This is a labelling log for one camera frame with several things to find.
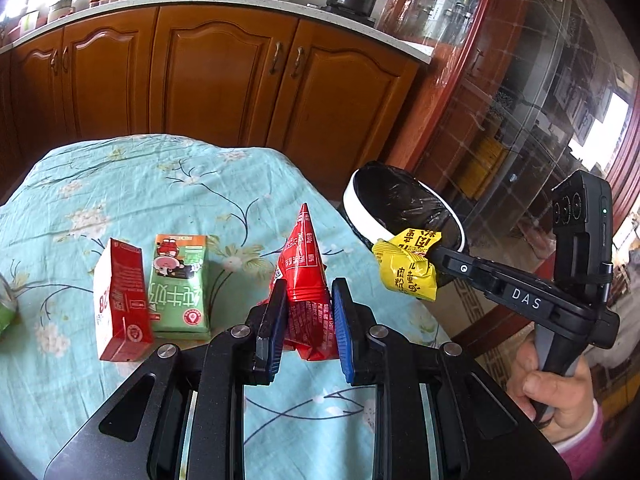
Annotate red snack bag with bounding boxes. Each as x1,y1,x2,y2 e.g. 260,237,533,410
269,205,337,361

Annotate yellow snack wrapper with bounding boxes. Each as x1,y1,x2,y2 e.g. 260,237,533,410
372,228,442,301

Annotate right hand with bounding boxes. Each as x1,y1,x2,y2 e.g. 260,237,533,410
506,330,598,444

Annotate green milk carton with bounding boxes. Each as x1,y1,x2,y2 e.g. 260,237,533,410
148,234,210,340

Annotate white bin with black bag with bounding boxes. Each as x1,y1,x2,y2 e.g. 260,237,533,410
338,160,468,252

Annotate red milk carton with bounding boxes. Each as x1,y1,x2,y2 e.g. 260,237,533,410
93,238,153,362

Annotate wooden lower cabinets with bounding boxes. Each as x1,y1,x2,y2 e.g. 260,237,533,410
1,3,420,198

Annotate glass door cabinet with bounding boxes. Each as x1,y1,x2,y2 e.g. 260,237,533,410
378,0,639,278

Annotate green crumpled wrapper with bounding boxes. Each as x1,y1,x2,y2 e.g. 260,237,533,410
0,275,17,333

